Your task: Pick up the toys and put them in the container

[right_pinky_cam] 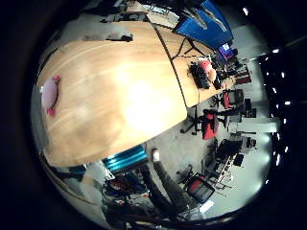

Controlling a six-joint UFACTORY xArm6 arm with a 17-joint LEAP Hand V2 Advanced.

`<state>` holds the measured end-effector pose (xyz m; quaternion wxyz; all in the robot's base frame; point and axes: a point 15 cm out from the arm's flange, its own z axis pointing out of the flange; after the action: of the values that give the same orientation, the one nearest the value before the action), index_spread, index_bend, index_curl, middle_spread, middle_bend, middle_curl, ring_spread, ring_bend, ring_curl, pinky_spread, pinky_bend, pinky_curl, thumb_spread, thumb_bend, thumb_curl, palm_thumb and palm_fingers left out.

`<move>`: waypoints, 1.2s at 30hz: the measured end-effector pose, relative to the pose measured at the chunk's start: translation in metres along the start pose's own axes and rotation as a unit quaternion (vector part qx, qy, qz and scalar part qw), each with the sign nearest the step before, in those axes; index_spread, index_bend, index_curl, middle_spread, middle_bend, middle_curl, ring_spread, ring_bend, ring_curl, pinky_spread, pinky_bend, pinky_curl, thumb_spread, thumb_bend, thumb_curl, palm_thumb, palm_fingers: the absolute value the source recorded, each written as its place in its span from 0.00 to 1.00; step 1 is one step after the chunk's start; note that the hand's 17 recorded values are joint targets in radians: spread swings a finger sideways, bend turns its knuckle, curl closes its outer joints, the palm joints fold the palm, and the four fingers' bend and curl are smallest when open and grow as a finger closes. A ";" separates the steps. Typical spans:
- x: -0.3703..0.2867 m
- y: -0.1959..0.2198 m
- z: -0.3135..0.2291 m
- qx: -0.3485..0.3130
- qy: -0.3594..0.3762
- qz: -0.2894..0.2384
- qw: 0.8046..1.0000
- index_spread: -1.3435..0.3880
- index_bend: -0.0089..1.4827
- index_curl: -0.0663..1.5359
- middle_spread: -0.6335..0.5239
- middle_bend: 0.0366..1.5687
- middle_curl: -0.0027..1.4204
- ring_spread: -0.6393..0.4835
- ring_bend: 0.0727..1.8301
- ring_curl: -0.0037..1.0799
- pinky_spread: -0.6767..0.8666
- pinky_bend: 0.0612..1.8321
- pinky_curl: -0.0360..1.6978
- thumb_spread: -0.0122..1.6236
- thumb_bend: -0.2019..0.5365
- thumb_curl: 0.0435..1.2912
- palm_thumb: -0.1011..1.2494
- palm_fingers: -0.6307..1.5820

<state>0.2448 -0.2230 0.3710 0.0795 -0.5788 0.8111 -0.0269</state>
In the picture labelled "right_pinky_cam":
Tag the teal ribbed box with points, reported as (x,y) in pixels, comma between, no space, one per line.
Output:
(125,158)

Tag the black keyboard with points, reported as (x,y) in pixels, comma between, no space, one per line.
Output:
(199,76)

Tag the peach and pink plush toy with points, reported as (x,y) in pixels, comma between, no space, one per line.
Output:
(208,68)

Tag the person in dark trousers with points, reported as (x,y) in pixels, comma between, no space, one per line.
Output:
(169,188)

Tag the black flat device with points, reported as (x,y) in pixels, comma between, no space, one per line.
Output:
(120,38)

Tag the red mesh-back office chair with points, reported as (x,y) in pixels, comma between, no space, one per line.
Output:
(200,188)

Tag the lit computer screen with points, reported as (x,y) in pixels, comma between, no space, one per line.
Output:
(226,49)

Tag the blue panel board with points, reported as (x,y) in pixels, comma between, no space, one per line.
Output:
(204,27)

